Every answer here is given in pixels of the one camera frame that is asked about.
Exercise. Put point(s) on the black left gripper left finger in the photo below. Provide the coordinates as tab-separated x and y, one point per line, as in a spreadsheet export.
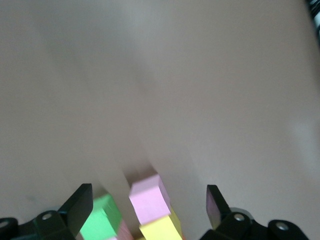
72	215

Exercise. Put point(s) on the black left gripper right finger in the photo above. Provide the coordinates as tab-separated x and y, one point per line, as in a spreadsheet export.
225	222

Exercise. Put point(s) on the green foam cube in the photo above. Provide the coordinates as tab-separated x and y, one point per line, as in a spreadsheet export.
100	220

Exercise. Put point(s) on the pink foam cube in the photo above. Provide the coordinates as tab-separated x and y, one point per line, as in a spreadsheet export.
148	202
122	232

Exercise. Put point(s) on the yellow foam cube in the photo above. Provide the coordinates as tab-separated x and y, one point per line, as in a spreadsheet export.
160	230

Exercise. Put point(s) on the brown table cover mat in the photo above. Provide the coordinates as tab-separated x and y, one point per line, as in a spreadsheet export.
175	87

